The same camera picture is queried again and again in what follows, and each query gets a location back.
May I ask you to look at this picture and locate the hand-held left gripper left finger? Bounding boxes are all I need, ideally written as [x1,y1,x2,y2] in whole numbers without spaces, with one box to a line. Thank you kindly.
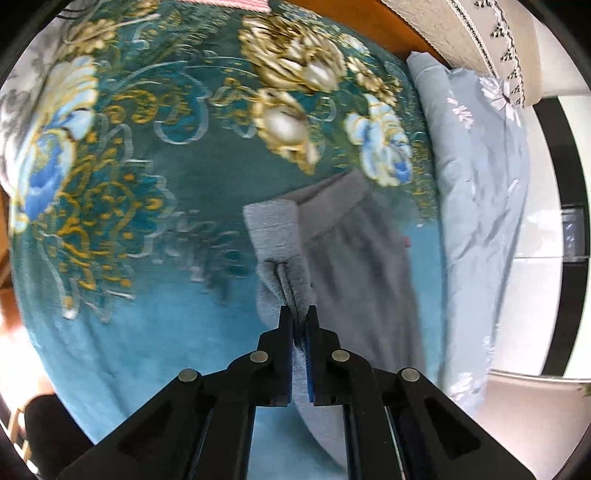
[55,305,296,480]

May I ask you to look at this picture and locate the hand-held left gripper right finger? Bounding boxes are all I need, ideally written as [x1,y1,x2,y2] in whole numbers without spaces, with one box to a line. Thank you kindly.
[305,305,539,480]

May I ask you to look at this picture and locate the grey sweatpants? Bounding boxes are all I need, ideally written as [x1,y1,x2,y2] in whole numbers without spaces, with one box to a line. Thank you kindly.
[242,168,444,476]

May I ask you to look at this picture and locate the teal floral plush blanket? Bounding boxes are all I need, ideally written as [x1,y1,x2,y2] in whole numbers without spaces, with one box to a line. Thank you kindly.
[9,0,446,480]

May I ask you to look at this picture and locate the white glossy wardrobe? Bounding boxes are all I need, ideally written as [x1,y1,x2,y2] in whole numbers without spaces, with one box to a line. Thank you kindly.
[489,78,591,384]

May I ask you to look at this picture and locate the light blue floral quilt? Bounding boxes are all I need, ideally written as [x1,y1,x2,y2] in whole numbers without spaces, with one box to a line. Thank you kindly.
[406,51,532,411]

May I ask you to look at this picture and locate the grey white patterned cloth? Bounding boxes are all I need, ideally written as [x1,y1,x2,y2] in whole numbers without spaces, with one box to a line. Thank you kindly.
[0,32,65,195]

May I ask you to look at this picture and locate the pink cloth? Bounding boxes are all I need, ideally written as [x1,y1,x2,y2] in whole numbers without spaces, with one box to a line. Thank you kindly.
[178,0,273,12]

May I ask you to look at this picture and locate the beige quilted headboard cover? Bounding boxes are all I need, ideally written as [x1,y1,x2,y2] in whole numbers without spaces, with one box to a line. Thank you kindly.
[383,0,539,109]

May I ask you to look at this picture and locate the wooden bed frame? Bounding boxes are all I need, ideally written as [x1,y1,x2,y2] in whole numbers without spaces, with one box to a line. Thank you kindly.
[286,0,453,70]

